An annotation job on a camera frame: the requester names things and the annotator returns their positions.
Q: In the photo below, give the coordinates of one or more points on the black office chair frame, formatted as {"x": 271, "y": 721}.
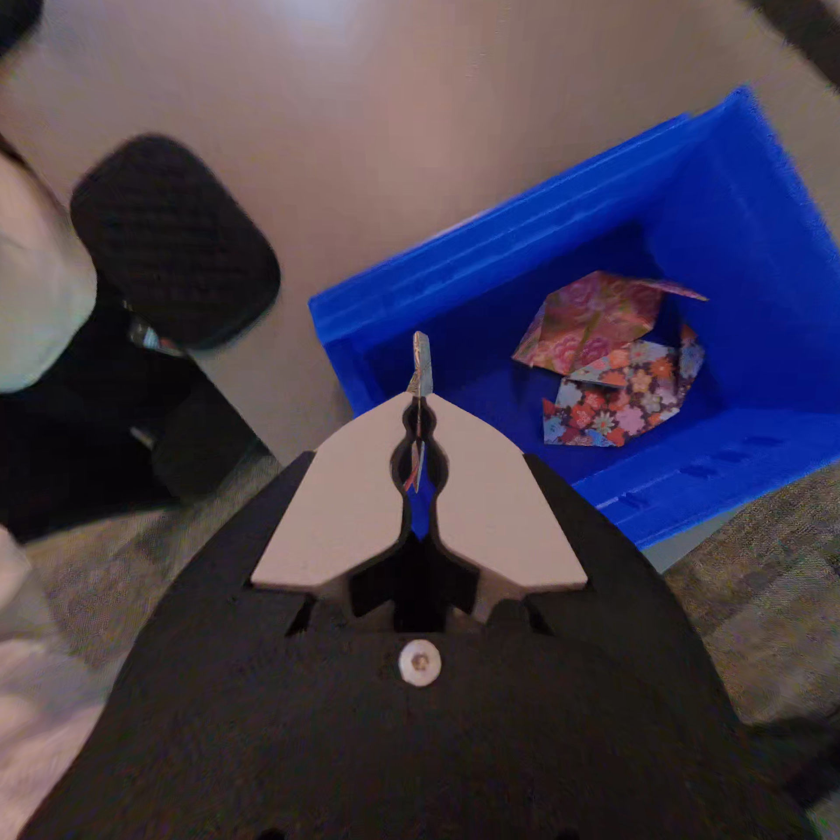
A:
{"x": 85, "y": 446}

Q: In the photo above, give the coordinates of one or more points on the dark floral folded origami paper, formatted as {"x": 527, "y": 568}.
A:
{"x": 617, "y": 413}

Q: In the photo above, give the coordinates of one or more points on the person's white shirt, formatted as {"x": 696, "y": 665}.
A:
{"x": 39, "y": 289}

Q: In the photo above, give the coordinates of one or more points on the person's white pants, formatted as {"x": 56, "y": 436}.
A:
{"x": 33, "y": 709}

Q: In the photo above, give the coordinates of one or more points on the brown fan-patterned origami paper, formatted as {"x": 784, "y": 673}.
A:
{"x": 421, "y": 364}

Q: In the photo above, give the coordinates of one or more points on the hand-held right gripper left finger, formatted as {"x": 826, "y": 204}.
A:
{"x": 328, "y": 518}

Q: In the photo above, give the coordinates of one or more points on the pink floral folded origami paper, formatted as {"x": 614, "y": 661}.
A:
{"x": 590, "y": 321}

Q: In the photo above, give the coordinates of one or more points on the blue plastic bin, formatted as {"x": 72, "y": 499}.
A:
{"x": 741, "y": 216}

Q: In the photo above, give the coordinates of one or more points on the dark blurred bar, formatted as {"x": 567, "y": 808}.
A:
{"x": 804, "y": 29}

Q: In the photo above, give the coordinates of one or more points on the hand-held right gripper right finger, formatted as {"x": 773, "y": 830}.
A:
{"x": 505, "y": 518}

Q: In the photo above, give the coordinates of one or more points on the black chair armrest pad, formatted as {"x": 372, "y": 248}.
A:
{"x": 170, "y": 243}

